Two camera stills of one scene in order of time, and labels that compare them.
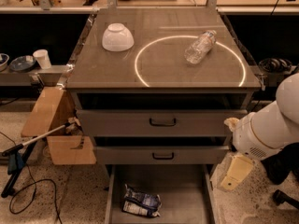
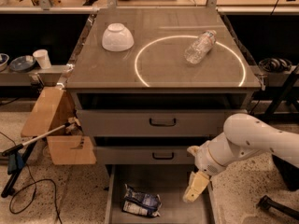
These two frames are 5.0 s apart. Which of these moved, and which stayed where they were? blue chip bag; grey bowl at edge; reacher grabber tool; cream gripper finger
Moved: cream gripper finger
Stayed: grey bowl at edge; reacher grabber tool; blue chip bag
